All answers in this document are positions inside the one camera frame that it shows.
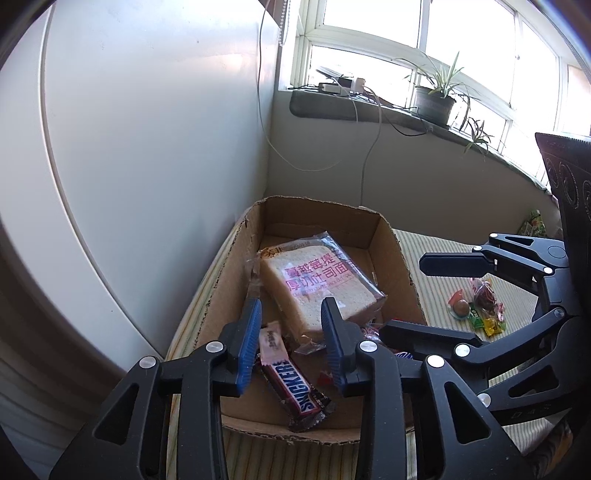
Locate sliced bread packet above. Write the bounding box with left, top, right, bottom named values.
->
left=248, top=231, right=389, bottom=346

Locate brown chocolate bar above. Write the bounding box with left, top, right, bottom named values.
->
left=260, top=359, right=336, bottom=433

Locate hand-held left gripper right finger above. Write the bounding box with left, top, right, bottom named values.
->
left=320, top=296, right=533, bottom=480

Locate green printed bag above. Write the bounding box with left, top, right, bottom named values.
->
left=517, top=210, right=549, bottom=239

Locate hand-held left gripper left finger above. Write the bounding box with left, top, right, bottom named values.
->
left=51, top=299, right=264, bottom=480

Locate white hanging cable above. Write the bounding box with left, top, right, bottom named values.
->
left=355, top=90, right=385, bottom=206

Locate brown cardboard box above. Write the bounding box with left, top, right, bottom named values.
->
left=194, top=196, right=428, bottom=446

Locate white power strip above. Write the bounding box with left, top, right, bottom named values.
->
left=318, top=76, right=368, bottom=99

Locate dark red candy clear wrapper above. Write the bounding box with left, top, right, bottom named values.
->
left=470, top=277, right=497, bottom=315

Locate white framed window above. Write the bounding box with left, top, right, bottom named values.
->
left=276, top=0, right=591, bottom=186

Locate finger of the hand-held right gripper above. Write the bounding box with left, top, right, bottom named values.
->
left=379, top=307, right=567, bottom=385
left=419, top=233, right=568, bottom=297

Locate potted spider plant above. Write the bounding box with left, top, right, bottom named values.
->
left=394, top=51, right=498, bottom=161

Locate pink white snack packet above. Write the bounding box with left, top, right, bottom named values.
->
left=257, top=321, right=293, bottom=368

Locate thin white cord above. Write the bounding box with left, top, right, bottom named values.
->
left=255, top=0, right=315, bottom=172

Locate striped table cloth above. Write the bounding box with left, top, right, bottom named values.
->
left=165, top=222, right=574, bottom=480

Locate white cabinet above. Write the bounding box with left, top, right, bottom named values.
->
left=0, top=0, right=283, bottom=370

